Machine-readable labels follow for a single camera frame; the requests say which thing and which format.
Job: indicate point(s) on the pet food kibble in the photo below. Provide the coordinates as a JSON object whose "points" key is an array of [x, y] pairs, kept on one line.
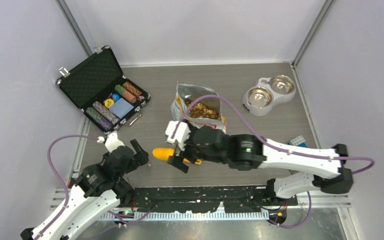
{"points": [[201, 110]]}

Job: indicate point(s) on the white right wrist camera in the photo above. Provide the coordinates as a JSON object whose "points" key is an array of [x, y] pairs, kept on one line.
{"points": [[177, 132]]}

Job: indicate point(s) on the blue playing card deck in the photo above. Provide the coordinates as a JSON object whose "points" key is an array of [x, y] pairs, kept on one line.
{"points": [[121, 108]]}

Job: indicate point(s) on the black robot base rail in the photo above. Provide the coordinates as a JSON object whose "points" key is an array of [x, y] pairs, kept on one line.
{"points": [[204, 199]]}

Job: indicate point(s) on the cat food bag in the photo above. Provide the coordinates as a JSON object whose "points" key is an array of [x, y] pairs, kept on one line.
{"points": [[185, 95]]}

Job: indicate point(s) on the black poker chip case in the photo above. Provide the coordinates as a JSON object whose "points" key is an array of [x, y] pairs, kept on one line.
{"points": [[94, 79]]}

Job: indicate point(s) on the yellow plastic scoop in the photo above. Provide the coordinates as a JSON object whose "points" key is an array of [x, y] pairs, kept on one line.
{"points": [[163, 154]]}

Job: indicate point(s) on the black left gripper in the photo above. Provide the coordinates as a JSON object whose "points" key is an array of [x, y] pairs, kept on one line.
{"points": [[142, 155]]}

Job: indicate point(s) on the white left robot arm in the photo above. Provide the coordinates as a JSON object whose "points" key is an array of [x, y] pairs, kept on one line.
{"points": [[98, 189]]}

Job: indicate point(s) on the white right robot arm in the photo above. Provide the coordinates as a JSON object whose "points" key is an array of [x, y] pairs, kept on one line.
{"points": [[315, 169]]}

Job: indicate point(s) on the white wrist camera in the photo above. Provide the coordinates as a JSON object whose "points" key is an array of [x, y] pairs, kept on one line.
{"points": [[111, 141], [177, 132]]}

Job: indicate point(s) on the light grey lego brick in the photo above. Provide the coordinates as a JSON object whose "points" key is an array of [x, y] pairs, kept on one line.
{"points": [[298, 140]]}

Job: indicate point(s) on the blue lego brick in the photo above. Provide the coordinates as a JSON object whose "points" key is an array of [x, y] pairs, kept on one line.
{"points": [[299, 143]]}

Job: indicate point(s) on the green purple chip row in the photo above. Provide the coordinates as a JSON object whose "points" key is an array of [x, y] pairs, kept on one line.
{"points": [[98, 118]]}

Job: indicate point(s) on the yellow dealer button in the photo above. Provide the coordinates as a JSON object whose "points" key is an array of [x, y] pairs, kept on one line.
{"points": [[108, 103]]}

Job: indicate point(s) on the white double pet bowl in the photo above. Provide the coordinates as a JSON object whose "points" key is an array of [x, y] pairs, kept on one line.
{"points": [[267, 93]]}

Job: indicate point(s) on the orange black chip row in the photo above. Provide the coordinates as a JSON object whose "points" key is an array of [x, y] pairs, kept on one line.
{"points": [[133, 90]]}

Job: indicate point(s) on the red green chip row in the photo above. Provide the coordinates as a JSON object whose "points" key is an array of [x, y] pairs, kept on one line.
{"points": [[125, 94]]}

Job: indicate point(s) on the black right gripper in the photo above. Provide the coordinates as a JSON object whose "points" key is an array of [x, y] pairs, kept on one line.
{"points": [[176, 161]]}

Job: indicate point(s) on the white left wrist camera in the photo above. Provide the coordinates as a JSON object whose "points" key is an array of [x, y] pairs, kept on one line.
{"points": [[111, 141]]}

